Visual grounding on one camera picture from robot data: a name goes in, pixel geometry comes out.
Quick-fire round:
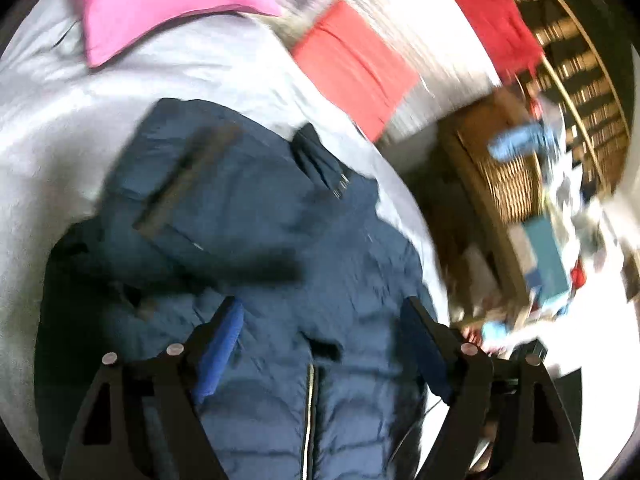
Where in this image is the navy puffer jacket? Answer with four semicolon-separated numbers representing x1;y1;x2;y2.
35;97;451;480

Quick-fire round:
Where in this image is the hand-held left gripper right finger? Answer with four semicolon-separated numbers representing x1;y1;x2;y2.
400;296;586;480

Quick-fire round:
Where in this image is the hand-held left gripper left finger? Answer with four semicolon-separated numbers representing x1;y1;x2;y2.
59;296;246;480

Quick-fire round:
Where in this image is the light blue cloth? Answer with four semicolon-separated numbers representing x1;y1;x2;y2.
487;120;561;163

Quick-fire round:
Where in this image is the wicker basket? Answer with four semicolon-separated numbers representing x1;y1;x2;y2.
457;90;551;223

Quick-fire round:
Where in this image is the red pillow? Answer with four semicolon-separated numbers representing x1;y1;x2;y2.
290;0;421;143

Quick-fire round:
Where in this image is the red cloth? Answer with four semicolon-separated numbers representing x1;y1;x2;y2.
427;0;546;78

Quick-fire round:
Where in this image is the wooden shelf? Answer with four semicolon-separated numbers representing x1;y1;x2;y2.
440;125;541;321

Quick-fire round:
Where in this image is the wooden spindle railing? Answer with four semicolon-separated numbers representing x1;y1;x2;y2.
505;0;633;196

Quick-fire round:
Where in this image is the grey bed sheet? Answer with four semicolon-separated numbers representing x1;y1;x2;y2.
0;0;451;480

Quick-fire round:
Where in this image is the silver foil insulation panel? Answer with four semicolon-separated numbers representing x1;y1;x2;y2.
250;0;503;143

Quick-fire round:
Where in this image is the pink pillow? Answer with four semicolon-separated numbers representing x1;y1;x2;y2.
67;0;286;68

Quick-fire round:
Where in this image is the teal box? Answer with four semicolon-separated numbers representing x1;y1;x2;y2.
522;215;571;306

